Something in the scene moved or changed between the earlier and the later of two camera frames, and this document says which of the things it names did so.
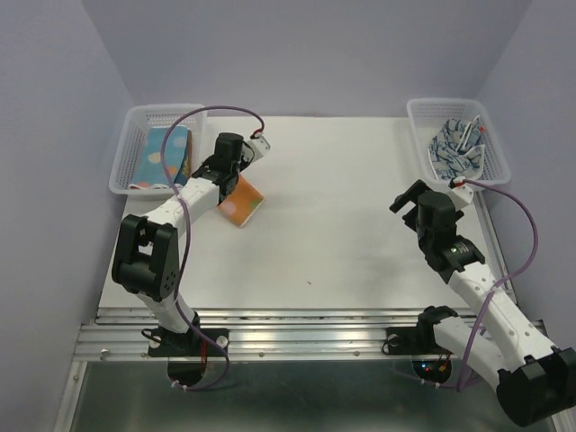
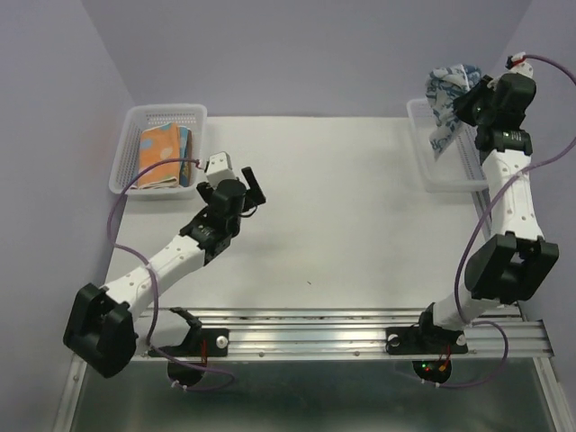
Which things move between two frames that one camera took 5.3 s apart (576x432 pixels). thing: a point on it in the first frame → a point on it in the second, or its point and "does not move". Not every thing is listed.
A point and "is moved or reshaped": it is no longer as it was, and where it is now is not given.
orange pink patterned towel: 242,202 is moved or reshaped
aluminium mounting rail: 121,333 does not move
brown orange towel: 189,153 does not move
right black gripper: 411,193 → 478,88
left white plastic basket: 131,152 does not move
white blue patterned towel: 454,151 → 443,85
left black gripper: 245,159 → 249,202
